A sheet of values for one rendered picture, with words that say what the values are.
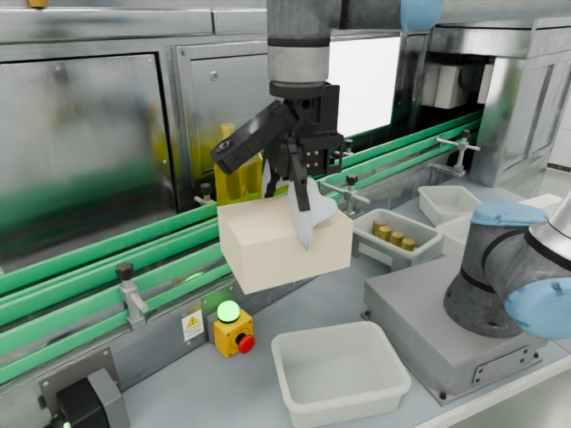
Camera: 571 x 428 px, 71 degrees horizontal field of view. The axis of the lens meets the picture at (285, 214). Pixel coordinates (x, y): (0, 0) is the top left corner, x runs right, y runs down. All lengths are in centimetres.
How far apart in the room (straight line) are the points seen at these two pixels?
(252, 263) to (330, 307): 50
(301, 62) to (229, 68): 60
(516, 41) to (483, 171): 49
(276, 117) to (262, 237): 15
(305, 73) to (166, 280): 48
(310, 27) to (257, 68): 65
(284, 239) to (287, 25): 25
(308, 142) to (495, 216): 38
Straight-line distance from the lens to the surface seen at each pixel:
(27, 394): 79
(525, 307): 65
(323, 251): 55
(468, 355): 80
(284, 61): 48
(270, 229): 53
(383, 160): 136
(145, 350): 83
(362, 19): 49
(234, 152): 49
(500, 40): 173
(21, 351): 76
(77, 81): 94
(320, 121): 52
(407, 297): 89
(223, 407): 81
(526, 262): 66
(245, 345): 83
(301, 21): 48
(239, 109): 109
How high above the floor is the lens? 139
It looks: 27 degrees down
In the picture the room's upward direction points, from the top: straight up
